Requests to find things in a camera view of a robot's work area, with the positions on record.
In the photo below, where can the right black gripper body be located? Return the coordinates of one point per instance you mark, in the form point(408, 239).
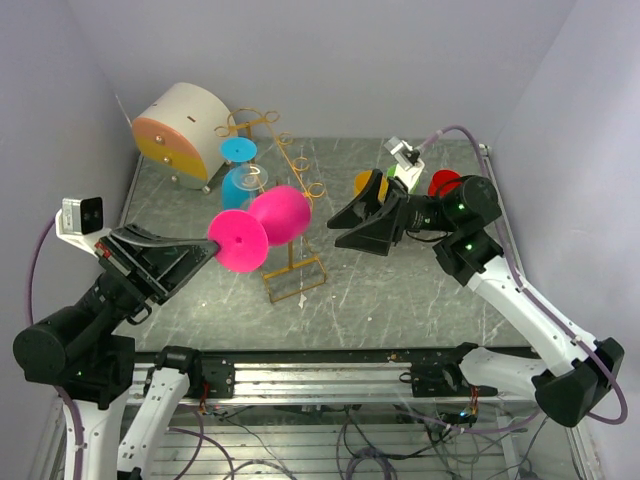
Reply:
point(398, 187)

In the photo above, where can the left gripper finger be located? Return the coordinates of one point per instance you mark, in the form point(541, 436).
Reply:
point(163, 253)
point(171, 272)

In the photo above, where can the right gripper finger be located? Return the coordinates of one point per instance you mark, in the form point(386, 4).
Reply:
point(365, 241)
point(364, 211)

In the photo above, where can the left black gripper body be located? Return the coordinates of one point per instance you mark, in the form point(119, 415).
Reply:
point(116, 257)

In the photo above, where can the orange plastic wine glass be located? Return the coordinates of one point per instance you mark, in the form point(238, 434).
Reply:
point(361, 180)

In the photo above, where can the red plastic wine glass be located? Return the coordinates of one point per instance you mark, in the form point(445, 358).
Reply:
point(442, 182)

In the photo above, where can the pink plastic wine glass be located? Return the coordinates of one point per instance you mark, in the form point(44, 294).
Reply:
point(244, 237)

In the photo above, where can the clear wine glass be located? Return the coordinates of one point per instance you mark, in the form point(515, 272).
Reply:
point(250, 177)

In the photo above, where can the blue plastic wine glass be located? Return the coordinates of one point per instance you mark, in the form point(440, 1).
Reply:
point(238, 151)

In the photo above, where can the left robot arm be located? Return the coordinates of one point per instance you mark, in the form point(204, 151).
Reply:
point(76, 351)

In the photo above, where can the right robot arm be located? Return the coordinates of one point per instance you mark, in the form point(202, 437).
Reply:
point(572, 372)

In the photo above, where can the white semicircular drawer box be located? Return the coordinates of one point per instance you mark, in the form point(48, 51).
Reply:
point(180, 134)

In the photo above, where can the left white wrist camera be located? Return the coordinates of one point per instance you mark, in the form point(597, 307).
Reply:
point(80, 223)

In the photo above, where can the gold wire glass rack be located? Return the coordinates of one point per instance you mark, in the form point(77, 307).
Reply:
point(247, 119)

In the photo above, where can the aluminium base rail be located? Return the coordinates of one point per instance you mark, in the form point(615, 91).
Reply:
point(294, 377)

